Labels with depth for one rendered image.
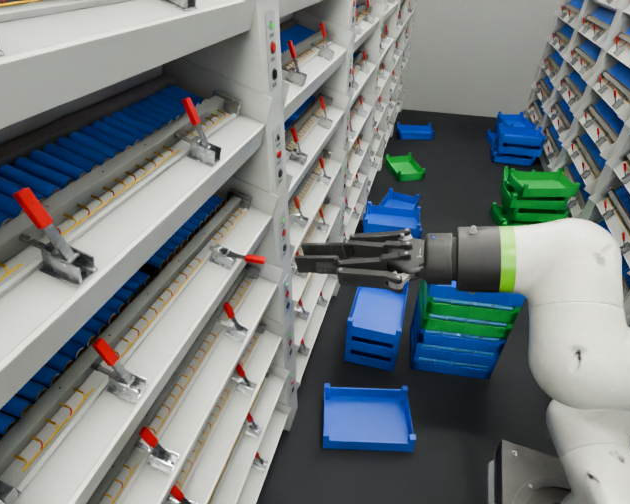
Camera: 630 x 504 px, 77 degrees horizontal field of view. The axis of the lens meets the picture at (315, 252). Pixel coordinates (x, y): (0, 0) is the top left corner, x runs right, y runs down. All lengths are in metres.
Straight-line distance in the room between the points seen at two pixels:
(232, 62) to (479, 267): 0.52
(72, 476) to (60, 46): 0.42
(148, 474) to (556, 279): 0.63
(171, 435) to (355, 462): 0.84
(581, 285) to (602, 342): 0.07
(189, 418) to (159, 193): 0.40
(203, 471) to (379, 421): 0.78
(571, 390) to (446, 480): 1.01
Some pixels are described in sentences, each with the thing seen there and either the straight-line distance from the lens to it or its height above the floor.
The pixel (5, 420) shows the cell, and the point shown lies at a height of 0.94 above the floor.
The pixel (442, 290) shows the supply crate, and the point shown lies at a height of 0.43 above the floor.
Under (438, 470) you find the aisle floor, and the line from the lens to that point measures 1.51.
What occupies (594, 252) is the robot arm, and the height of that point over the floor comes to 1.05.
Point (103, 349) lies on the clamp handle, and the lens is 0.53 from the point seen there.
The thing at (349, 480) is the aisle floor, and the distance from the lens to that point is 1.45.
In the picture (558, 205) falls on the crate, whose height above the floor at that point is 0.19.
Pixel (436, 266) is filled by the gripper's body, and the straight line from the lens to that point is 0.57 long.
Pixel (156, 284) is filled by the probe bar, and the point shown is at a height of 0.94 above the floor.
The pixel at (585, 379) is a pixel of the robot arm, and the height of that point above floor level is 0.97.
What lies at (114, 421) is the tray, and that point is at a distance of 0.56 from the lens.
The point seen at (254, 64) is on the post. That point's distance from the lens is 0.74.
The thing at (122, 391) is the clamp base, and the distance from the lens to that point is 0.57.
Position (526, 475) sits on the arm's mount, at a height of 0.34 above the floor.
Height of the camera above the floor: 1.34
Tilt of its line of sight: 38 degrees down
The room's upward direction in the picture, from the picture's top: straight up
